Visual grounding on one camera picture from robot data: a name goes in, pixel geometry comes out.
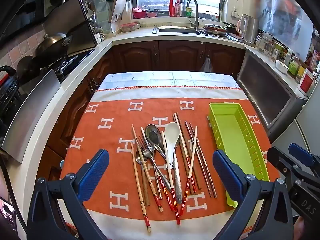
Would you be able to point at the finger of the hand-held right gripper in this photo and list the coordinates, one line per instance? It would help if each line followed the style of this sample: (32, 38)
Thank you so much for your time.
(300, 153)
(277, 158)

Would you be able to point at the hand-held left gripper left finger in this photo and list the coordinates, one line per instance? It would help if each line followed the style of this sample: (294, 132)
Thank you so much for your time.
(93, 170)

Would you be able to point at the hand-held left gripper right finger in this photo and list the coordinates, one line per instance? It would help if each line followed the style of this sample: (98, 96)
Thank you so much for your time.
(226, 172)

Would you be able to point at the twisted metal chopstick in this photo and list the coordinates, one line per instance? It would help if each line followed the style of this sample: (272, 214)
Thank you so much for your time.
(205, 166)
(200, 165)

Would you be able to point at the green plastic utensil tray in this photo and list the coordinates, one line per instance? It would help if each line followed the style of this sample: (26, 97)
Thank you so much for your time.
(235, 135)

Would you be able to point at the small steel spoon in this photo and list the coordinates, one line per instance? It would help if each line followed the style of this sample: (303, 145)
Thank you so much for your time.
(139, 159)
(150, 151)

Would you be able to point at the bamboo chopstick red printed end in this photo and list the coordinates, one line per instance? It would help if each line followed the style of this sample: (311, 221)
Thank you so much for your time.
(140, 192)
(136, 136)

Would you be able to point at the steel fork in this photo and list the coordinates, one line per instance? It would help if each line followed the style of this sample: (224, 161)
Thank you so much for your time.
(143, 146)

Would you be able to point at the white spoon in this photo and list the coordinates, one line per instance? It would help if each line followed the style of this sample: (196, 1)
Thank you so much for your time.
(172, 135)

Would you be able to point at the large steel spoon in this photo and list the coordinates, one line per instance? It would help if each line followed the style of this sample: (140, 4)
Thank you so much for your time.
(151, 133)

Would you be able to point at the person's right hand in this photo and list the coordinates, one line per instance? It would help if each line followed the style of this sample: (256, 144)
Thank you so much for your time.
(300, 227)

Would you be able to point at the grey appliance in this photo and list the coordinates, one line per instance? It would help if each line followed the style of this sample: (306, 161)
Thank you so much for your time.
(307, 120)

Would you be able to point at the orange printed blanket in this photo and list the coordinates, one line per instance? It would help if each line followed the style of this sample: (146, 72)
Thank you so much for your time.
(112, 112)

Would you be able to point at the metal frosted door cabinet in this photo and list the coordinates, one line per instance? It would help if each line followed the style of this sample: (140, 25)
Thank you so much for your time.
(270, 92)

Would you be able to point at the white tub red label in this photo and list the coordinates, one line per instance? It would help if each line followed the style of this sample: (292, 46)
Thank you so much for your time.
(306, 82)

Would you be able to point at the stainless steel splash panel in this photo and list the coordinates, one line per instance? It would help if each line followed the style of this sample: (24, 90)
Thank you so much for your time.
(80, 30)
(32, 110)

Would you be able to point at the green label bottle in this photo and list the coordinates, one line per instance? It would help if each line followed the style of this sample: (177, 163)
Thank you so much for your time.
(293, 66)

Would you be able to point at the dark phone screen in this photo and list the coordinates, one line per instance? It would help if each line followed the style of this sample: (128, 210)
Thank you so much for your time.
(7, 212)

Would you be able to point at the white plastic bottle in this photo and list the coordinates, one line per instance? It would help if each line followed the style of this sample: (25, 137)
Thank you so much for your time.
(288, 57)

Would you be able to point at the glass jar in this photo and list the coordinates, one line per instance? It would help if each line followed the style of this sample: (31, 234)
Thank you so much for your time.
(275, 53)

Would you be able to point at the blue white tablecloth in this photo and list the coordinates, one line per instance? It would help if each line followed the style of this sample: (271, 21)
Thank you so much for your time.
(150, 80)

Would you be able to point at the gas stove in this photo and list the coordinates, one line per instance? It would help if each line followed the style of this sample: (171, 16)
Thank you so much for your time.
(66, 66)

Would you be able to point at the hanging plastic bag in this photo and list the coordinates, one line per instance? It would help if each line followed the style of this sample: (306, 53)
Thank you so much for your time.
(207, 66)

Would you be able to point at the glass pitcher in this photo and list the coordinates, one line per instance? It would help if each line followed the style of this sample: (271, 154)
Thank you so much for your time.
(265, 43)

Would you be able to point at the black countertop appliance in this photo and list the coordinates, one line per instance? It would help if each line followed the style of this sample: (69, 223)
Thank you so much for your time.
(7, 87)

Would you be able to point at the dark round pan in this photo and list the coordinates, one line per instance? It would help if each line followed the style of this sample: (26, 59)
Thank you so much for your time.
(25, 67)

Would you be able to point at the black wok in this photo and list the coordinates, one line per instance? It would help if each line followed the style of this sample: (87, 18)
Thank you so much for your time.
(53, 46)

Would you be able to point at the small white bowl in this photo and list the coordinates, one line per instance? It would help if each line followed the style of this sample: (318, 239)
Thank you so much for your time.
(98, 38)

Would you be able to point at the steel electric kettle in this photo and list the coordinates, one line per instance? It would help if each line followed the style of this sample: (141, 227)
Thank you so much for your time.
(251, 30)

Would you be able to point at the white kitchen countertop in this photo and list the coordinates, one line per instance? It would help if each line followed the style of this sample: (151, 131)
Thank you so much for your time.
(130, 36)

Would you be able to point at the stack of dishes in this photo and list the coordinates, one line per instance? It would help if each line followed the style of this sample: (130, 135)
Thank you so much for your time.
(215, 28)

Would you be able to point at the pink lidded bowl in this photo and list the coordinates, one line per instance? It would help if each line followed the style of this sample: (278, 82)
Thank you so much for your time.
(128, 27)

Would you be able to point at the steel sink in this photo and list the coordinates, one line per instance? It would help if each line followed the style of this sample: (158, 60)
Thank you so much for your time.
(175, 30)

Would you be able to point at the hanging white ladle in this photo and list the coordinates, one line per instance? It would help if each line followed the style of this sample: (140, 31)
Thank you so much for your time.
(89, 11)

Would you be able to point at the white cutting board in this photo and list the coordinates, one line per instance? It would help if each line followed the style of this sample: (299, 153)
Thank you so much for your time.
(117, 12)

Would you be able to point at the steel faucet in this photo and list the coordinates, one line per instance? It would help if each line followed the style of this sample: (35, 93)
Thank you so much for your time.
(196, 12)

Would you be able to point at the red basin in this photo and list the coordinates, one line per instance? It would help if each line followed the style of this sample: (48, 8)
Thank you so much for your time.
(138, 13)

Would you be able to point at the green dish soap bottle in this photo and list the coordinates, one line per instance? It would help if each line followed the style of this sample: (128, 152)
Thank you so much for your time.
(188, 12)

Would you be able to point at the small pink bowl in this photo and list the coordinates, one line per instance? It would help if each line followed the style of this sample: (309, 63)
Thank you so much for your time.
(151, 14)

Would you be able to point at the pink pump bottle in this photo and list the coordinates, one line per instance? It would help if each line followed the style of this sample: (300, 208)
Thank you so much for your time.
(178, 8)

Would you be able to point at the red spray bottle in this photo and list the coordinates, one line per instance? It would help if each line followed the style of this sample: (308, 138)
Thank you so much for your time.
(172, 8)

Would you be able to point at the black range hood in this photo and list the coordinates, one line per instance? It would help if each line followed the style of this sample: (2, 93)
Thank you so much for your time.
(30, 7)

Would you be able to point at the translucent plastic wall sheet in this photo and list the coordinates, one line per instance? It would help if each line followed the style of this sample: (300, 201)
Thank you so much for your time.
(282, 10)

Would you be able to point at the white wall socket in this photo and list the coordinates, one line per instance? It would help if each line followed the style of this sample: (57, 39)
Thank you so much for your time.
(234, 13)

